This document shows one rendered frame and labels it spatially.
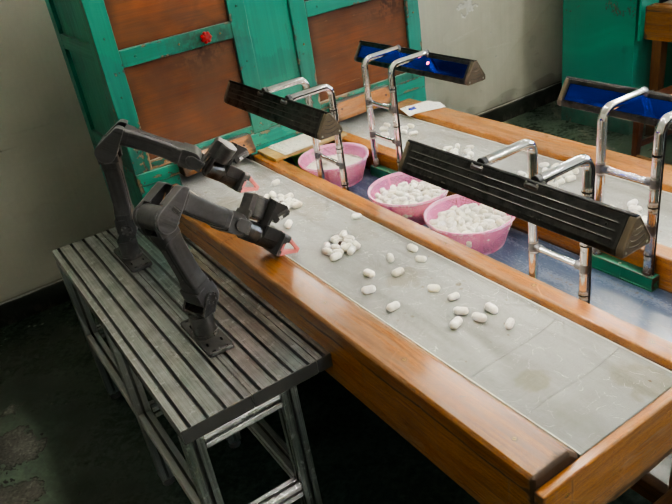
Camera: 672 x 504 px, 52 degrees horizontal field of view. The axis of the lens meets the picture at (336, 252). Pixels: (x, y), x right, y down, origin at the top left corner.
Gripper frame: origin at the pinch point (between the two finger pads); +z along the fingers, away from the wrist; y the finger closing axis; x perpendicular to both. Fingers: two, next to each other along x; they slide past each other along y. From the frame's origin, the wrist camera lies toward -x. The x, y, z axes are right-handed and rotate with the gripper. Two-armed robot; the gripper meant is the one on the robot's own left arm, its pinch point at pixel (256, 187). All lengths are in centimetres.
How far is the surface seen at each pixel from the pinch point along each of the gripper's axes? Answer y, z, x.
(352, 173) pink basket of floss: 0.0, 34.4, -18.2
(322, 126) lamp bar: -36.0, -11.3, -25.2
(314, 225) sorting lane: -25.6, 8.9, 2.2
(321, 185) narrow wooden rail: -6.5, 19.2, -9.7
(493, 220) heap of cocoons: -65, 37, -22
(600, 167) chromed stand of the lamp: -96, 28, -44
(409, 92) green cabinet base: 42, 78, -62
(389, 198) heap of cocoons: -27.6, 30.8, -15.4
